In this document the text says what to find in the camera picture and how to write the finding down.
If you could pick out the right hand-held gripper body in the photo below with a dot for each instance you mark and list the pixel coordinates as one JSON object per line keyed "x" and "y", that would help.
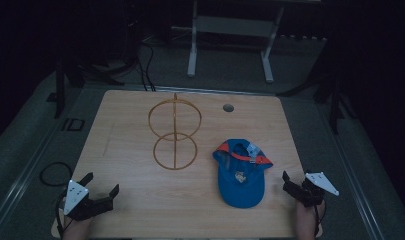
{"x": 315, "y": 190}

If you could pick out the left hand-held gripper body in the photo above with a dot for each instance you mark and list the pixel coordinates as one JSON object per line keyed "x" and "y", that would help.
{"x": 76, "y": 196}

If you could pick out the blue cap with orange trim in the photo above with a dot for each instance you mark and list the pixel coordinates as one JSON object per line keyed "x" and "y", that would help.
{"x": 240, "y": 186}

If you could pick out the person's right hand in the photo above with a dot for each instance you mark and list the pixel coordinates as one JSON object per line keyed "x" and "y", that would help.
{"x": 306, "y": 220}

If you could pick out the person's left hand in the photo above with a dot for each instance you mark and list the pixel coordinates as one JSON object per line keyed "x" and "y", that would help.
{"x": 76, "y": 230}

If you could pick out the black metal stand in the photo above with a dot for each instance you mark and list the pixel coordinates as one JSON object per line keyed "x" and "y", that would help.
{"x": 59, "y": 90}
{"x": 334, "y": 100}

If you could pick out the grey round table grommet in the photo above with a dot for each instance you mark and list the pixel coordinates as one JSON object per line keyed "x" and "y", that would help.
{"x": 228, "y": 108}

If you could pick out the black rectangular floor bracket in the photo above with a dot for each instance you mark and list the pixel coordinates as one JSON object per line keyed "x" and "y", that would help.
{"x": 73, "y": 124}

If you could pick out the white metal desk frame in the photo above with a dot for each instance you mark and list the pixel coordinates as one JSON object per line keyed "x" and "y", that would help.
{"x": 235, "y": 26}

